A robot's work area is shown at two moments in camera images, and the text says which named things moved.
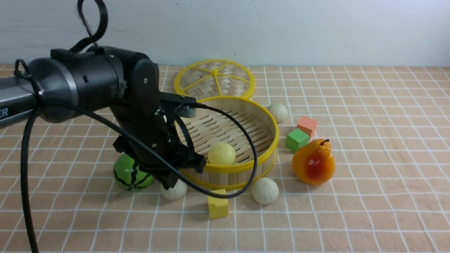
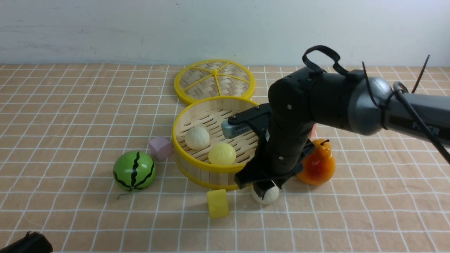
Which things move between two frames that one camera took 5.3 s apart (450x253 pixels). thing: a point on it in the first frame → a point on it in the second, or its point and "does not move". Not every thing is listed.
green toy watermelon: [122, 173] does not move
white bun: [177, 193] → [197, 138]
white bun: [264, 190] does not move
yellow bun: [221, 153] does not move
